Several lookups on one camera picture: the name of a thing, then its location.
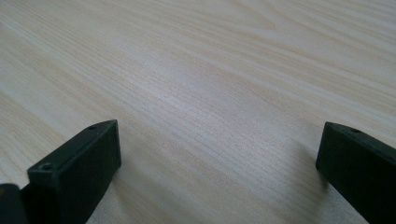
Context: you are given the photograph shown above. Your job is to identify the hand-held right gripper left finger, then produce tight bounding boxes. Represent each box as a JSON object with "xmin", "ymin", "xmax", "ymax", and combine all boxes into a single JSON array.
[{"xmin": 20, "ymin": 119, "xmax": 122, "ymax": 224}]

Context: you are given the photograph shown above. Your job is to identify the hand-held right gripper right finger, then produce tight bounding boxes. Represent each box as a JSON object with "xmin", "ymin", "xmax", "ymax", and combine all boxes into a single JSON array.
[{"xmin": 315, "ymin": 121, "xmax": 396, "ymax": 224}]

